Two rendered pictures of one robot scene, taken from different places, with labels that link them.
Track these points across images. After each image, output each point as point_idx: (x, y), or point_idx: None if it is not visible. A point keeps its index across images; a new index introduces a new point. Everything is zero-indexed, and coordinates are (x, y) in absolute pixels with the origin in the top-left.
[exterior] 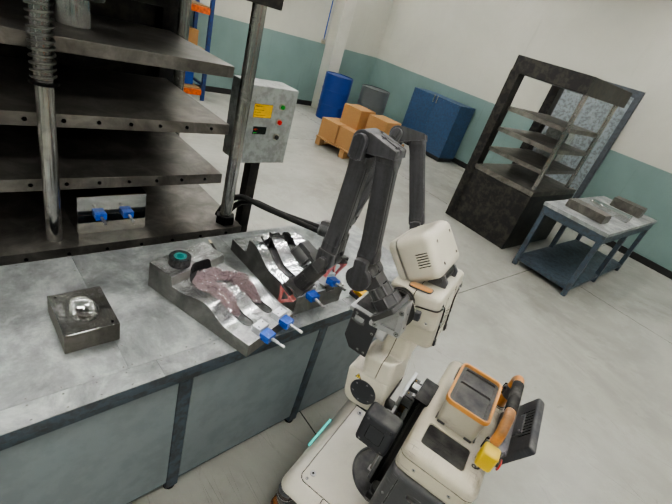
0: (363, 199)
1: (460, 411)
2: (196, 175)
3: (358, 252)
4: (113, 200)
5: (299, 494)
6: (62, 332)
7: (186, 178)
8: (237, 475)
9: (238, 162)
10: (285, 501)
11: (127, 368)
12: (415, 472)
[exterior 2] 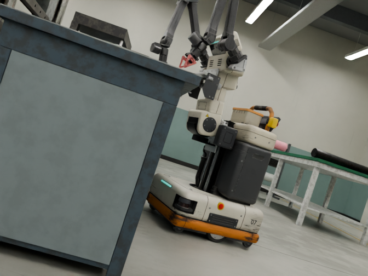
0: (174, 30)
1: (253, 114)
2: (44, 12)
3: (227, 32)
4: (23, 10)
5: (196, 195)
6: (144, 55)
7: (41, 11)
8: (138, 224)
9: (65, 10)
10: (188, 207)
11: None
12: (256, 138)
